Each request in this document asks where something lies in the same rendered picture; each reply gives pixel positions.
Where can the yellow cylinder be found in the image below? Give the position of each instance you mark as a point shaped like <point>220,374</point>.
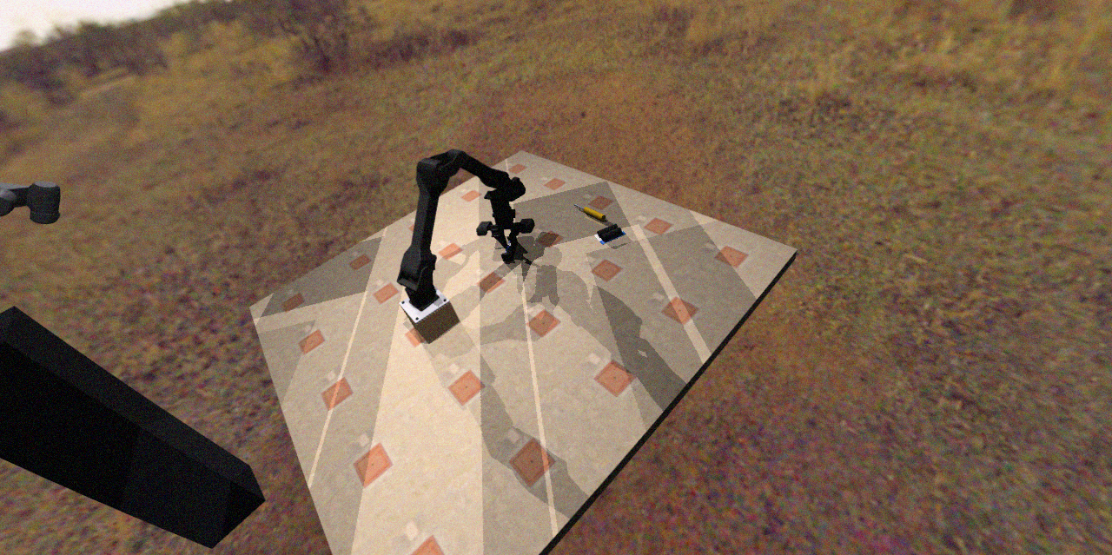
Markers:
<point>592,213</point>

